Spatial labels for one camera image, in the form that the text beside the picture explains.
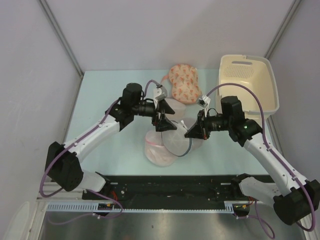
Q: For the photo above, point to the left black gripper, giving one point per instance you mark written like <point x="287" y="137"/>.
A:
<point x="164" y="124"/>

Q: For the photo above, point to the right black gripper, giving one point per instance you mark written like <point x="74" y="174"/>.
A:
<point x="197" y="131"/>

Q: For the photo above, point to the grey trimmed mesh laundry bag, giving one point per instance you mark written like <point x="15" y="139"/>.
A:
<point x="176" y="142"/>

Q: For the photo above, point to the cream plastic basket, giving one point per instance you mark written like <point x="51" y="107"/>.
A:
<point x="256" y="74"/>

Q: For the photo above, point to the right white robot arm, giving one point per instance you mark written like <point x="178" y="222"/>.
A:
<point x="292" y="196"/>

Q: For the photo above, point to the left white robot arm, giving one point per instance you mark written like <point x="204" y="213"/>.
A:
<point x="63" y="161"/>

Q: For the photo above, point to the pink mesh bag middle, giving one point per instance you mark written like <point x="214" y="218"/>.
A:
<point x="178" y="107"/>

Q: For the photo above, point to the pink mesh bag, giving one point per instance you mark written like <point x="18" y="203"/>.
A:
<point x="178" y="107"/>
<point x="155" y="151"/>

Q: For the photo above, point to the pink mesh bag front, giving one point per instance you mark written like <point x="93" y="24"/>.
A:
<point x="155" y="151"/>

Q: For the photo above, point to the floral orange laundry bag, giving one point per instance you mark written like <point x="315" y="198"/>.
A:
<point x="184" y="80"/>

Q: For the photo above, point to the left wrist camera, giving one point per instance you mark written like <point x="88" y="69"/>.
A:
<point x="159" y="93"/>

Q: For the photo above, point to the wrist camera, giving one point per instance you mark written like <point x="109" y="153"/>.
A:
<point x="203" y="101"/>
<point x="159" y="93"/>

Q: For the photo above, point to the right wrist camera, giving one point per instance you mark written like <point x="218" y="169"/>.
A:
<point x="203" y="101"/>

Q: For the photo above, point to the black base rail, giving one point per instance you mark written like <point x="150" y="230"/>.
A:
<point x="173" y="189"/>

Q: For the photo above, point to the right aluminium frame post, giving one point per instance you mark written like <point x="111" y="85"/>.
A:
<point x="288" y="18"/>

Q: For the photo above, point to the aluminium frame post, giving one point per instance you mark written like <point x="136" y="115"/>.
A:
<point x="49" y="14"/>
<point x="288" y="18"/>

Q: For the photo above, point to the white slotted cable duct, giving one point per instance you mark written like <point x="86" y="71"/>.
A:
<point x="150" y="207"/>

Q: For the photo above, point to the left aluminium frame post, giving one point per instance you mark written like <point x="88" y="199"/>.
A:
<point x="49" y="14"/>

